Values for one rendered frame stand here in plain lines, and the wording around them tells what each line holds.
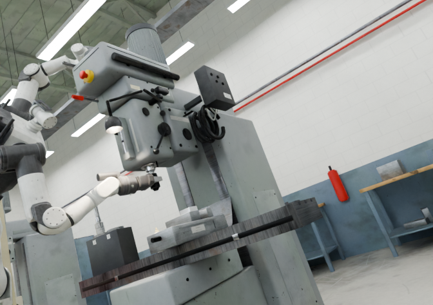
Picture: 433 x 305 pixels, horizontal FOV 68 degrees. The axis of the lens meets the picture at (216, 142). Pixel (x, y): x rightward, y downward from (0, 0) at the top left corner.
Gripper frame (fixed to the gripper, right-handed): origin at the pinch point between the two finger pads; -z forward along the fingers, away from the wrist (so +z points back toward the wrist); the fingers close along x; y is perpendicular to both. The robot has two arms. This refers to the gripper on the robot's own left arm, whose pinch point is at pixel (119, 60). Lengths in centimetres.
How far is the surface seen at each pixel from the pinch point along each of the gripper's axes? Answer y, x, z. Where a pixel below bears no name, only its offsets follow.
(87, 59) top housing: -11.0, 20.3, 3.5
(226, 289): -100, 0, -79
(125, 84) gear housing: -19.5, 16.0, -16.3
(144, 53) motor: 11.9, -12.4, -6.6
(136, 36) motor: 22.1, -12.4, 1.1
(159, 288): -99, 28, -57
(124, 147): -48, 12, -22
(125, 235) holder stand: -89, -18, -20
